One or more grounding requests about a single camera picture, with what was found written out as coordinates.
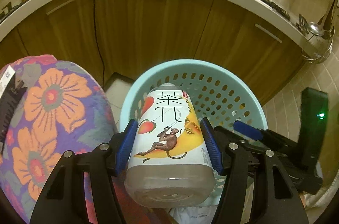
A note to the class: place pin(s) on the light blue plastic basket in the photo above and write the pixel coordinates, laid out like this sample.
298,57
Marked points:
215,93

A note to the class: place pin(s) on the floral tablecloth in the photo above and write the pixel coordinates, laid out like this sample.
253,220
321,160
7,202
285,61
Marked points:
64,108

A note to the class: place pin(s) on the black gas stove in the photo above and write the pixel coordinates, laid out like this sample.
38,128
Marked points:
7,11

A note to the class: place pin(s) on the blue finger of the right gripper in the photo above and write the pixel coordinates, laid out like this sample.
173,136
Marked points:
247,130

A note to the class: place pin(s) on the metal strainer ladle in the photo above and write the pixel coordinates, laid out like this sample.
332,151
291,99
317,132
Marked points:
319,35

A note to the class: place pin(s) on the peach tea plastic bottle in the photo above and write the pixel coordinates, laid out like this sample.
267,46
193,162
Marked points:
169,164

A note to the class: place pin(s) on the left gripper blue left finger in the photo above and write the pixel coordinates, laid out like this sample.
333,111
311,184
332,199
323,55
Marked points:
125,146

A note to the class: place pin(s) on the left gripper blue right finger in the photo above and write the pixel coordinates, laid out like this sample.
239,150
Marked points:
212,146

